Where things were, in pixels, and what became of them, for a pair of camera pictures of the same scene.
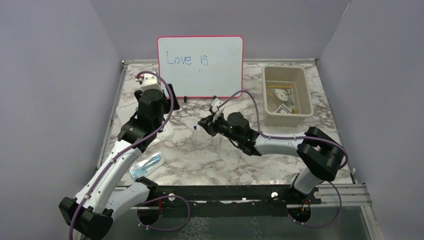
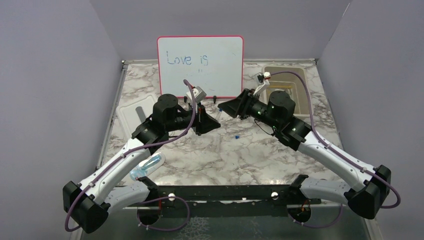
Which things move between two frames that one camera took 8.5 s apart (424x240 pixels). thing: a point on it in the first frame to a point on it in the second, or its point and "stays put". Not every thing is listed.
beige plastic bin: x=286 y=95 stays put
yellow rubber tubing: x=278 y=86 stays put
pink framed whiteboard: x=201 y=66 stays put
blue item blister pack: x=143 y=169 stays put
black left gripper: x=167 y=101 to x=205 y=123
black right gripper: x=207 y=123 to x=232 y=107
